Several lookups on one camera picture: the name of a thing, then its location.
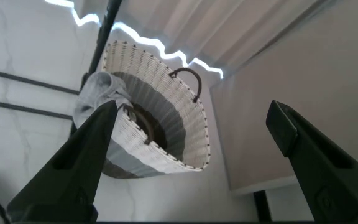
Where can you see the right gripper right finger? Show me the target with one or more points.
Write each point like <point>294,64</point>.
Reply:
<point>328,183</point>

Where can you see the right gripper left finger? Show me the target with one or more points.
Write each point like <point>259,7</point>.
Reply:
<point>73,177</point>

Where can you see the white laundry basket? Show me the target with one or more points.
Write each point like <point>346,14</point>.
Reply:
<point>163,121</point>

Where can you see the pale grey garment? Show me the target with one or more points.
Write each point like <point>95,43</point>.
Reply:
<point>99,93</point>

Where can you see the beige curtain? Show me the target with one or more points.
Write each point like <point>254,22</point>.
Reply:
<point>204,28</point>

